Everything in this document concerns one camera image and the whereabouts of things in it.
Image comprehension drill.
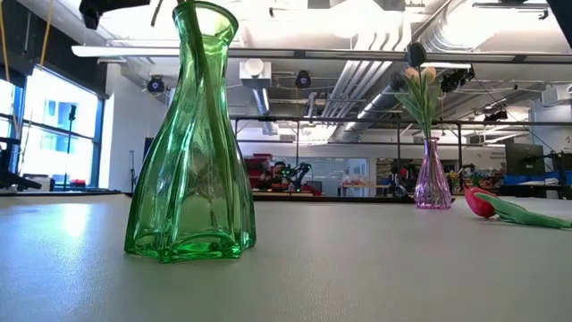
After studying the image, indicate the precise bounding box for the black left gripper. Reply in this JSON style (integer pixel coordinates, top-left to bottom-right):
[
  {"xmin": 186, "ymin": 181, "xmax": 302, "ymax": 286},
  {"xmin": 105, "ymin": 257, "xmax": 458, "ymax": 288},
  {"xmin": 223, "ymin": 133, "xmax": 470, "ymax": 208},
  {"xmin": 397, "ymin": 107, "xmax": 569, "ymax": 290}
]
[{"xmin": 79, "ymin": 0, "xmax": 152, "ymax": 31}]

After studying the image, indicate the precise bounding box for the cream artificial tulip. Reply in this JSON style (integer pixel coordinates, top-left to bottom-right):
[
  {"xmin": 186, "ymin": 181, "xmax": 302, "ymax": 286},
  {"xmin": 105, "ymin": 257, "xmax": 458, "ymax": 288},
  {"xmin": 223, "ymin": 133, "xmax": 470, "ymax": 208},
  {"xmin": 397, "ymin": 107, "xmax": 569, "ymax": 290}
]
[
  {"xmin": 419, "ymin": 65, "xmax": 443, "ymax": 140},
  {"xmin": 395, "ymin": 66, "xmax": 433, "ymax": 140}
]

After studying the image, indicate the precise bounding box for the green glass vase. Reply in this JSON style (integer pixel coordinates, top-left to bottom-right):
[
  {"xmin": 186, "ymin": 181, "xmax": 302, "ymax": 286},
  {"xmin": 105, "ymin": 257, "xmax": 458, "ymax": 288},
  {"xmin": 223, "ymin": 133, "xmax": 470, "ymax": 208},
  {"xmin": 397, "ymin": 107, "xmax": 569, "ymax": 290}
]
[{"xmin": 123, "ymin": 0, "xmax": 257, "ymax": 265}]

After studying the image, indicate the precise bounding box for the pink glass vase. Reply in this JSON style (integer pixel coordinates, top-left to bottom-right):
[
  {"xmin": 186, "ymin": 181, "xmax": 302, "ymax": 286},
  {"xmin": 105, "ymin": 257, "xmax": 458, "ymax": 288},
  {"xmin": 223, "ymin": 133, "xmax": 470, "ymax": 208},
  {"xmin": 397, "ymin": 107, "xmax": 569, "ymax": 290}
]
[{"xmin": 413, "ymin": 136, "xmax": 453, "ymax": 210}]

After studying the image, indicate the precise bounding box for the white ceiling box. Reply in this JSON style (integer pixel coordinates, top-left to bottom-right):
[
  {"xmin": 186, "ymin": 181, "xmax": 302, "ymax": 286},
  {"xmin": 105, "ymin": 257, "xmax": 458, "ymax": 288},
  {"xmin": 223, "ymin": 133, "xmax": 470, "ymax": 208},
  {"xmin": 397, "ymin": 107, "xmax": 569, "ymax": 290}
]
[{"xmin": 239, "ymin": 57, "xmax": 273, "ymax": 89}]

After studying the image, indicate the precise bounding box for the person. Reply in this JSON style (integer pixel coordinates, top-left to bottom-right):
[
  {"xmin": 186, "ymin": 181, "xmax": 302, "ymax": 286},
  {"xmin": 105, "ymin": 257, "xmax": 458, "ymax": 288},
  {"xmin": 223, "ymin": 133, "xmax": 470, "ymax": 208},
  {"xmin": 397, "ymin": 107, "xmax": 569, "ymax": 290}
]
[{"xmin": 267, "ymin": 160, "xmax": 290, "ymax": 191}]

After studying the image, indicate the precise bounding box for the green lit background robot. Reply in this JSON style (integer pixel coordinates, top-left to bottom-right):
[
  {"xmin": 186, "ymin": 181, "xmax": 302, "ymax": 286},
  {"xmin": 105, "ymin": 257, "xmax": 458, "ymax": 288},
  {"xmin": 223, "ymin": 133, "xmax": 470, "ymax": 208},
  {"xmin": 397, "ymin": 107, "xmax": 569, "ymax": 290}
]
[{"xmin": 285, "ymin": 161, "xmax": 313, "ymax": 192}]

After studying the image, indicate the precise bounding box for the red artificial tulip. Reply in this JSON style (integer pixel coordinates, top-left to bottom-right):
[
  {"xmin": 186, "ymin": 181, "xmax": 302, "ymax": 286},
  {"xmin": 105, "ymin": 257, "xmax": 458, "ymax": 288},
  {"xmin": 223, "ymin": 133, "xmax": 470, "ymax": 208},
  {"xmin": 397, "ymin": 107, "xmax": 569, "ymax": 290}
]
[{"xmin": 463, "ymin": 186, "xmax": 572, "ymax": 231}]

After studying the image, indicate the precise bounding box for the dark computer monitor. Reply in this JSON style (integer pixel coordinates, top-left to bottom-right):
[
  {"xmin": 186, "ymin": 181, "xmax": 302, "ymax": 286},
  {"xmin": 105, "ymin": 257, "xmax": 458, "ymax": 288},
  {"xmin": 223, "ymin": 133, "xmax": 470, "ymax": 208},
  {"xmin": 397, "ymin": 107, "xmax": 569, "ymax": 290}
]
[{"xmin": 505, "ymin": 141, "xmax": 546, "ymax": 176}]

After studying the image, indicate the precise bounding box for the silver ceiling duct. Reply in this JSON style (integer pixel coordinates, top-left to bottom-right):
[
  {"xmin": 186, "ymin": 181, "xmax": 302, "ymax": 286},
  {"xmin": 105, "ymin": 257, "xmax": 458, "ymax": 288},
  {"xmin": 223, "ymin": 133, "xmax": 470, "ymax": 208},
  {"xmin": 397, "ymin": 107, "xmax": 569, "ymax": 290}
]
[{"xmin": 332, "ymin": 17, "xmax": 448, "ymax": 142}]

